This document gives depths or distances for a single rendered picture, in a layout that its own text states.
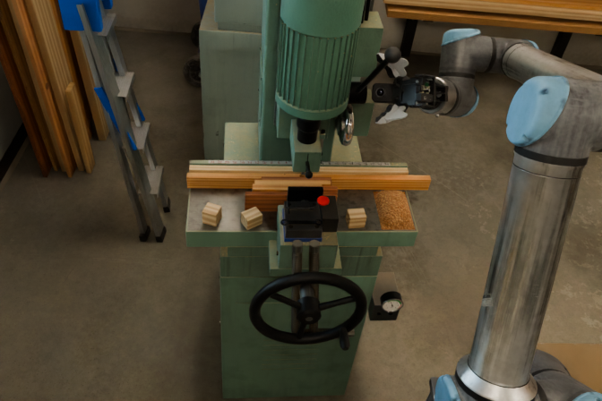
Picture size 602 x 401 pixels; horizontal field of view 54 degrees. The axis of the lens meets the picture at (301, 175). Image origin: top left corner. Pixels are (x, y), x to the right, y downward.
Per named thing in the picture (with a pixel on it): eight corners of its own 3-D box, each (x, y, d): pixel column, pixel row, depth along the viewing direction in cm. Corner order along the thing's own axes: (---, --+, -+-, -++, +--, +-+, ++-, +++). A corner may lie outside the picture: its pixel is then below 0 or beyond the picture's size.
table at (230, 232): (182, 277, 144) (181, 261, 140) (190, 190, 167) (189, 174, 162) (422, 275, 151) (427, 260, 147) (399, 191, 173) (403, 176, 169)
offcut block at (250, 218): (255, 216, 153) (255, 206, 151) (262, 224, 151) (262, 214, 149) (240, 222, 151) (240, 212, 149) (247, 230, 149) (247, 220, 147)
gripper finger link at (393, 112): (393, 120, 126) (413, 98, 132) (371, 121, 130) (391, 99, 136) (398, 132, 128) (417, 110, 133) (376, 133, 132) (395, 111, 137)
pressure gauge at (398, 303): (378, 316, 168) (383, 299, 162) (376, 304, 171) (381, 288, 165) (399, 316, 169) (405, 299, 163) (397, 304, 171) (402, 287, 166)
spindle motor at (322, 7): (276, 121, 135) (285, -5, 114) (273, 78, 148) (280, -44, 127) (352, 123, 137) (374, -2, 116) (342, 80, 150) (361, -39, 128)
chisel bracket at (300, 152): (292, 176, 153) (294, 152, 147) (288, 141, 163) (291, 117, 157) (320, 176, 153) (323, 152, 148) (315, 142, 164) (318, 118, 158)
